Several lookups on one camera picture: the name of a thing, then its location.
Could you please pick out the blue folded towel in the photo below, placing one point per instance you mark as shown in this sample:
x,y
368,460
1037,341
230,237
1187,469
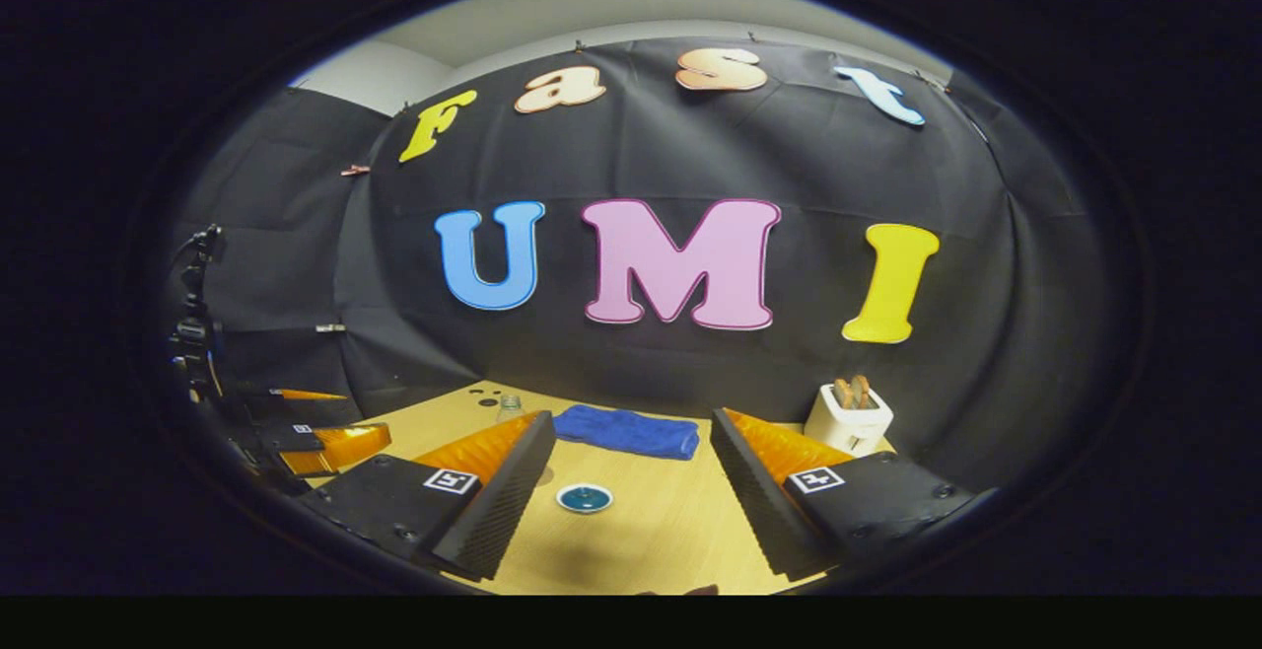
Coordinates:
x,y
626,430

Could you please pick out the toast slice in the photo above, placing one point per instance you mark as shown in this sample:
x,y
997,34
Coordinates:
x,y
843,393
861,391

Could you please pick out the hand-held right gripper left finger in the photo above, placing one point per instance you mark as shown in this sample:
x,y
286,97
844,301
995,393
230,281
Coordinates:
x,y
503,506

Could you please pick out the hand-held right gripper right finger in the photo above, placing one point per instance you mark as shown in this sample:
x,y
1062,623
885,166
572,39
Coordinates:
x,y
754,501

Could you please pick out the black backdrop cloth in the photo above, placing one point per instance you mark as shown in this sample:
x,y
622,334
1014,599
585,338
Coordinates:
x,y
690,166

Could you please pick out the clear plastic water bottle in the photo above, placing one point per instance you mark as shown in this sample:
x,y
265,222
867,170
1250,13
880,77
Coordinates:
x,y
510,407

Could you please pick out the white toaster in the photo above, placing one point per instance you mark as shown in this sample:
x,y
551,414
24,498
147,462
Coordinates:
x,y
848,424

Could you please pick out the red clip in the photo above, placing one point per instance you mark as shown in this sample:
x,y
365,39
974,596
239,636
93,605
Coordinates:
x,y
355,170

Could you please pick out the white teacup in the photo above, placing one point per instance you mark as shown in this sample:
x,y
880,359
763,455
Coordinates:
x,y
584,512

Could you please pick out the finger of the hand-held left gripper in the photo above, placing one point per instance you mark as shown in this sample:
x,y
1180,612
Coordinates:
x,y
296,440
315,410

